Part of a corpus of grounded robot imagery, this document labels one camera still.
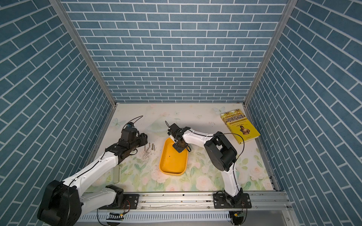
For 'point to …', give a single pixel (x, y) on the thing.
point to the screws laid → (153, 147)
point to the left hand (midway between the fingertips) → (147, 136)
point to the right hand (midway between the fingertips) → (181, 147)
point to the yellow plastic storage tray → (171, 161)
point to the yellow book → (237, 123)
